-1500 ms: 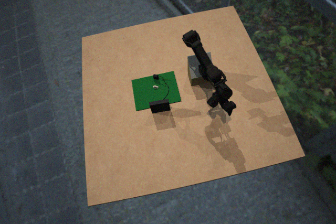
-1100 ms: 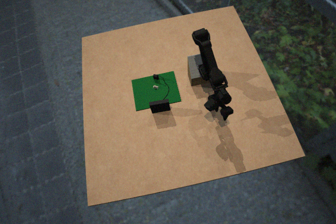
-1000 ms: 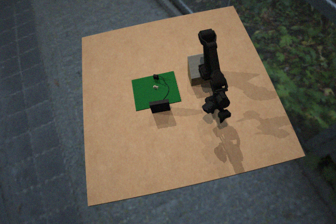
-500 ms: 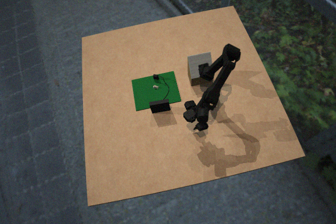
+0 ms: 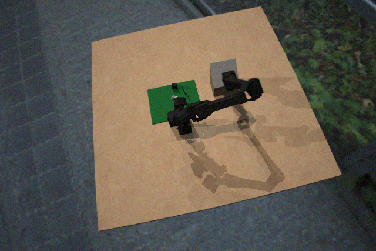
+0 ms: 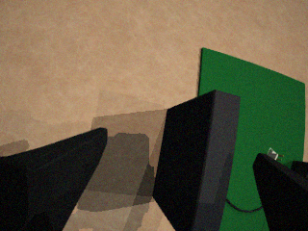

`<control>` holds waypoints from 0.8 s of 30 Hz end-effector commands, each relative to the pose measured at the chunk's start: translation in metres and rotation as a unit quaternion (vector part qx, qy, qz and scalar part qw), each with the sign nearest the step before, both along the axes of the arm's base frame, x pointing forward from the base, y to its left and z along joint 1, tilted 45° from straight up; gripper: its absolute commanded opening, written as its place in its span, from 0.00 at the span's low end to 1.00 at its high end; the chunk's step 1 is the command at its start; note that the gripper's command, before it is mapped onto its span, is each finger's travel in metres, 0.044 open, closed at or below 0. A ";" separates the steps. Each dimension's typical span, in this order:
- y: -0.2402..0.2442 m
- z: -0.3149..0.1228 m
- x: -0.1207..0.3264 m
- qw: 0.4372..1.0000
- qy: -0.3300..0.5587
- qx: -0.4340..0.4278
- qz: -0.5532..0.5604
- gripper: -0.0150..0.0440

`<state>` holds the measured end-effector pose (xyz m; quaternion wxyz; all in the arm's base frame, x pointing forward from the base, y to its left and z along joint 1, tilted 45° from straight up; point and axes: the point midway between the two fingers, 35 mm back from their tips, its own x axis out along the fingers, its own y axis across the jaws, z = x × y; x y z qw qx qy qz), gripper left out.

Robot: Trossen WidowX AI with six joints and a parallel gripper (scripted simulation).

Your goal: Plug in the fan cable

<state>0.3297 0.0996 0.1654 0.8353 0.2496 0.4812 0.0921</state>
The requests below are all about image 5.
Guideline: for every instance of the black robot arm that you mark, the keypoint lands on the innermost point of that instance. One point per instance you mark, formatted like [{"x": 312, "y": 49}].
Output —
[{"x": 205, "y": 108}]

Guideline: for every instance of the green circuit board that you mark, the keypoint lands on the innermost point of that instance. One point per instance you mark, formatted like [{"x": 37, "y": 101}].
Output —
[{"x": 161, "y": 99}]

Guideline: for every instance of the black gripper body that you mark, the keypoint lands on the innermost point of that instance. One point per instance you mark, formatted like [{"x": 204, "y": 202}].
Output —
[{"x": 185, "y": 129}]

